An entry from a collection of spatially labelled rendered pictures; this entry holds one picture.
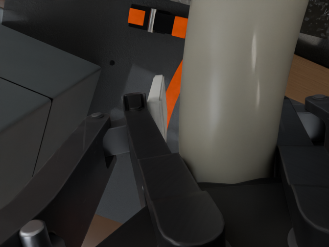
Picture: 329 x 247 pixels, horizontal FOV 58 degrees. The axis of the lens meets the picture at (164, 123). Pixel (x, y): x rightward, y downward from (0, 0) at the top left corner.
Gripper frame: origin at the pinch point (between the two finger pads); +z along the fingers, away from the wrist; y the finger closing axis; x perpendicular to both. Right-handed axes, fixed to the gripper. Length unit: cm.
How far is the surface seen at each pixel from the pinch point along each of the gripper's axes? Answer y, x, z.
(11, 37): -52, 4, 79
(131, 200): -23, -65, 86
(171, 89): -3, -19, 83
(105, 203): -34, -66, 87
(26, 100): -33, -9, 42
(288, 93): 32, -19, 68
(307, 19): 15.6, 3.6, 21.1
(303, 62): 36, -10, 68
